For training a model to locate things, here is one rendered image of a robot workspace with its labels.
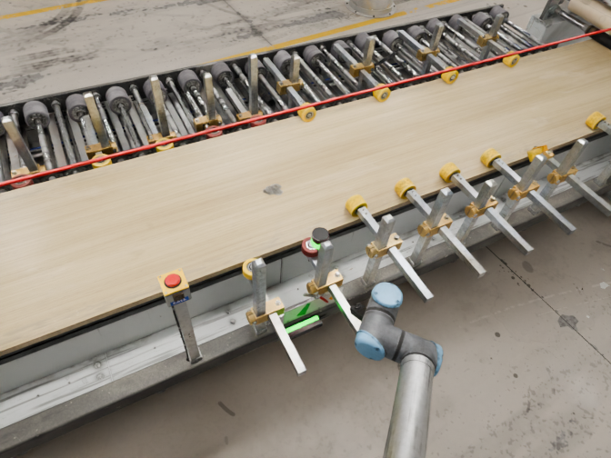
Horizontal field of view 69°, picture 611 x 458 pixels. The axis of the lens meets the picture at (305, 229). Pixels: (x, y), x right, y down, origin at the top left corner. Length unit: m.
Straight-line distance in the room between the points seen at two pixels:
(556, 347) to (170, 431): 2.15
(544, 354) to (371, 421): 1.09
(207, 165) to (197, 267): 0.54
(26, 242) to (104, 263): 0.32
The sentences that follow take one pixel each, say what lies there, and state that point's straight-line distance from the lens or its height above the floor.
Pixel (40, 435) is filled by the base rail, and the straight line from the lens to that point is 1.82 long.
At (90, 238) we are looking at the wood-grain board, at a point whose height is 0.90.
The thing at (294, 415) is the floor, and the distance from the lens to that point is 2.40.
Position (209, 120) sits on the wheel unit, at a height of 0.87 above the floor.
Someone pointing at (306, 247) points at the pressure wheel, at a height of 0.91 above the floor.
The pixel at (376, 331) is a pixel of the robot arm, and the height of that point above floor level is 1.19.
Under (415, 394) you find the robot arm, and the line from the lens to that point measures 1.14.
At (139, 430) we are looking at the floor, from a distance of 2.46.
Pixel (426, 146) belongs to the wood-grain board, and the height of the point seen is 0.90.
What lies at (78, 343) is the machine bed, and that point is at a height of 0.76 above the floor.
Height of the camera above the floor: 2.31
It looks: 51 degrees down
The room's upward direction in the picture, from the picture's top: 7 degrees clockwise
